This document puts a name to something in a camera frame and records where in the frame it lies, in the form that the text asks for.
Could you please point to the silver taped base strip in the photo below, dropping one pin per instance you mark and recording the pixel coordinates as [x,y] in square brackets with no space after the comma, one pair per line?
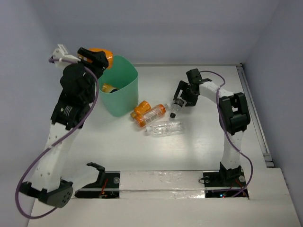
[161,185]

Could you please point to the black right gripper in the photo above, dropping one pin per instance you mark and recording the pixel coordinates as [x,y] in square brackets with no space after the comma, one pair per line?
[191,101]

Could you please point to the green plastic bin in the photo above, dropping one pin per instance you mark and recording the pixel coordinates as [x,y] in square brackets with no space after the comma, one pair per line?
[124,77]

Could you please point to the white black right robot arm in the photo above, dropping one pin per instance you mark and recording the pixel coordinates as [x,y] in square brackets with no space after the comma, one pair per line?
[234,116]

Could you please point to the clear bottle blue white cap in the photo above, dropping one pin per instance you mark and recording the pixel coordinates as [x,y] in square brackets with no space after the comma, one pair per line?
[165,128]

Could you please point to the clear bottle orange flower label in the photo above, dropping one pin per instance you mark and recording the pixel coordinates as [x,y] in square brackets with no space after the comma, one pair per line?
[155,113]

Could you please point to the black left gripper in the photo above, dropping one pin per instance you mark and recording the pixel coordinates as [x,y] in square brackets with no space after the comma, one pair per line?
[95,59]

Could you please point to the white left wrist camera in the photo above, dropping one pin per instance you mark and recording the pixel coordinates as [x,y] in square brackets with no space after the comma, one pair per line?
[63,57]

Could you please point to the clear bottle black cap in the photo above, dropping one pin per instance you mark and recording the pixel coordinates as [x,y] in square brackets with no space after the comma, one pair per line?
[176,105]

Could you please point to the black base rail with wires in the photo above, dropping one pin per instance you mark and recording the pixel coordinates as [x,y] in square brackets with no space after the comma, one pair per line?
[108,189]

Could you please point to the small orange juice bottle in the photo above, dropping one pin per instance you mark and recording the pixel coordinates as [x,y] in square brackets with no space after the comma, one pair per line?
[108,55]

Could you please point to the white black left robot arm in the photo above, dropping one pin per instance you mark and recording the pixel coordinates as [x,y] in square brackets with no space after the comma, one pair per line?
[78,97]

